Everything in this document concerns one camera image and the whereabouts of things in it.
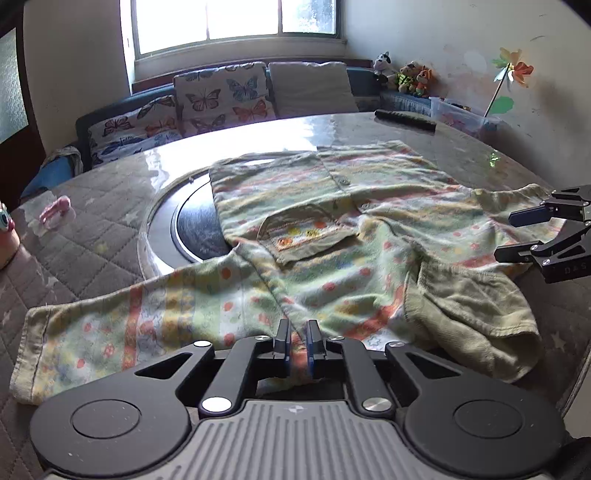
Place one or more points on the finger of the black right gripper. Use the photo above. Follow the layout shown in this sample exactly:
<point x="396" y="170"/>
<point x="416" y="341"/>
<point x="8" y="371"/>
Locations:
<point x="566" y="257"/>
<point x="571" y="204"/>

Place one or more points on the colourful paper pinwheel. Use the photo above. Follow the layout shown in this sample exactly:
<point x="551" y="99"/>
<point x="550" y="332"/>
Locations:
<point x="512" y="70"/>

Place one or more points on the plain beige pillow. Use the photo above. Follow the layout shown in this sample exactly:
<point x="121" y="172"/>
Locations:
<point x="305" y="89"/>

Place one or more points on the lying butterfly pillow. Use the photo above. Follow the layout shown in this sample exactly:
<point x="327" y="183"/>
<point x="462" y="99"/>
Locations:
<point x="150" y="126"/>

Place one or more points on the black and white plush toy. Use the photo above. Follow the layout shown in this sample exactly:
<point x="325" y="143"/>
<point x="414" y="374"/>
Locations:
<point x="386" y="75"/>

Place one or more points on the round stove plate in table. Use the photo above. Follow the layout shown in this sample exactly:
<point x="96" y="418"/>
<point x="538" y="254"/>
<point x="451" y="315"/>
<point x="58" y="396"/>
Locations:
<point x="180" y="227"/>

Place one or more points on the grey quilted table cover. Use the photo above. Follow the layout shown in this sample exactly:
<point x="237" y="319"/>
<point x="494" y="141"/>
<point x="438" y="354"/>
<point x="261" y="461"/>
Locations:
<point x="96" y="253"/>

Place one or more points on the brown door with glass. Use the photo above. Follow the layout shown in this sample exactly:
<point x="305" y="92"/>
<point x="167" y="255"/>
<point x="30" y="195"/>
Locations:
<point x="22" y="150"/>

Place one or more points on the orange plush toy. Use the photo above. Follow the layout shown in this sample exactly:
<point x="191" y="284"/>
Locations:
<point x="423" y="81"/>

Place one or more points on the upright butterfly pillow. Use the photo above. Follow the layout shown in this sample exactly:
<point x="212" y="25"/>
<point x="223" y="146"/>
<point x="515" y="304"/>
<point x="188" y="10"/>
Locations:
<point x="223" y="97"/>

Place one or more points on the pastel patterned children's shirt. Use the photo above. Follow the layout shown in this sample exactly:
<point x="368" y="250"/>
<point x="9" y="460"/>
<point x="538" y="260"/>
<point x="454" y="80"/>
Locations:
<point x="374" y="242"/>

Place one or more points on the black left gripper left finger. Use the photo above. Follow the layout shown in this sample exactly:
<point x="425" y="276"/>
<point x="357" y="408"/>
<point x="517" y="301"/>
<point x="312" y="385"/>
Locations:
<point x="129" y="422"/>

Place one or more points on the window with frame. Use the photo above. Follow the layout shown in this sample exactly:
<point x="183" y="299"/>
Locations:
<point x="152" y="29"/>

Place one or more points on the pink cat-shaped bottle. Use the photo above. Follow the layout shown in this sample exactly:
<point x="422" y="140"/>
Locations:
<point x="9" y="238"/>

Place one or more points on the black remote control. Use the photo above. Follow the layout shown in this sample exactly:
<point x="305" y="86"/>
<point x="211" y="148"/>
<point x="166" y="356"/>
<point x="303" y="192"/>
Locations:
<point x="400" y="118"/>

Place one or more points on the clear plastic storage box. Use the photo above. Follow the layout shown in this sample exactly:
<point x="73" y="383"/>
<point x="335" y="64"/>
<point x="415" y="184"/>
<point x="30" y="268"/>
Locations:
<point x="468" y="120"/>

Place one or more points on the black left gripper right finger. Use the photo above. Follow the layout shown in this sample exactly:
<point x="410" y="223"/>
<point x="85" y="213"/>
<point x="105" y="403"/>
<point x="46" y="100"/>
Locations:
<point x="450" y="417"/>

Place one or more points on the small pink toy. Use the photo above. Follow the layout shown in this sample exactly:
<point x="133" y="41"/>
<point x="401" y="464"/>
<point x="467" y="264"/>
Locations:
<point x="59" y="213"/>

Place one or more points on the yellow green plush toy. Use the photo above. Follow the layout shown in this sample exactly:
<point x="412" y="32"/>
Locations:
<point x="407" y="79"/>

